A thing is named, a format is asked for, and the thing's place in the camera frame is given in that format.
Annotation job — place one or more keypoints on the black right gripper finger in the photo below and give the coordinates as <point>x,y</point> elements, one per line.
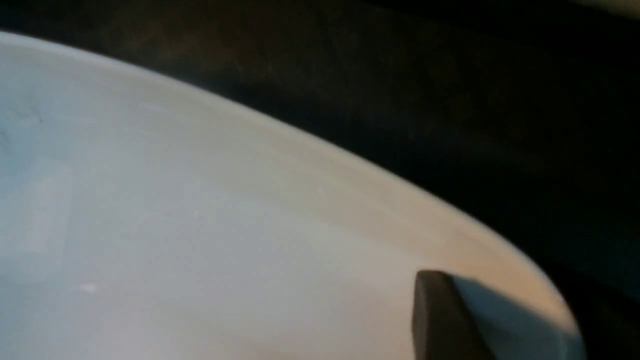
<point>456,318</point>

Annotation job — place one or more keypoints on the white small dish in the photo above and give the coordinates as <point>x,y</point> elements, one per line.
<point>145,219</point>

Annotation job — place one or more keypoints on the black serving tray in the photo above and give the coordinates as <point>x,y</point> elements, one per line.
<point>523,113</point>

